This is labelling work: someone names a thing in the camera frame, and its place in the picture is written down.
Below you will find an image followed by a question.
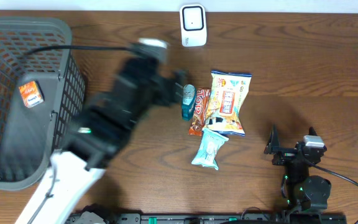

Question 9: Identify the teal mouthwash bottle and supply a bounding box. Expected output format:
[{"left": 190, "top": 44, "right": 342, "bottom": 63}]
[{"left": 181, "top": 84, "right": 196, "bottom": 121}]

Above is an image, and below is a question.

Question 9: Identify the red chocolate bar wrapper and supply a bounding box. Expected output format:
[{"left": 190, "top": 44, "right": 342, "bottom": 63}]
[{"left": 188, "top": 88, "right": 211, "bottom": 136}]

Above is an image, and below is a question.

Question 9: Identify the light teal snack packet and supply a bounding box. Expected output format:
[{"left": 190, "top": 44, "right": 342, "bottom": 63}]
[{"left": 191, "top": 128, "right": 229, "bottom": 170}]

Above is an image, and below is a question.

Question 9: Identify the yellow snack bag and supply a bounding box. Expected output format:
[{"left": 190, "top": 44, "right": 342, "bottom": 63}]
[{"left": 204, "top": 70, "right": 252, "bottom": 136}]

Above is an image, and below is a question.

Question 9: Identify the orange small box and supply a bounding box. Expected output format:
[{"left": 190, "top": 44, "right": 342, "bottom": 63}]
[{"left": 19, "top": 81, "right": 44, "bottom": 108}]

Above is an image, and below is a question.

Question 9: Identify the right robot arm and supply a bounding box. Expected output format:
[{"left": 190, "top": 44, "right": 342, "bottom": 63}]
[{"left": 264, "top": 126, "right": 331, "bottom": 217}]

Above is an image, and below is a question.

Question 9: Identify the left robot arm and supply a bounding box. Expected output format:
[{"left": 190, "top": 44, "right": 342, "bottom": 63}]
[{"left": 16, "top": 57, "right": 188, "bottom": 223}]

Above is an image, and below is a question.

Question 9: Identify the white barcode scanner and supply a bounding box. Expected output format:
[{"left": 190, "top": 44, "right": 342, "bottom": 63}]
[{"left": 179, "top": 4, "right": 208, "bottom": 47}]

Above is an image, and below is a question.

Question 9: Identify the gray plastic basket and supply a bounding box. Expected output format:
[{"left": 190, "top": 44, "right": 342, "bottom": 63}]
[{"left": 0, "top": 17, "right": 86, "bottom": 191}]

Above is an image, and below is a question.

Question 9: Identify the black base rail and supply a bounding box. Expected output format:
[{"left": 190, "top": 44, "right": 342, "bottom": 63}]
[{"left": 67, "top": 212, "right": 347, "bottom": 224}]

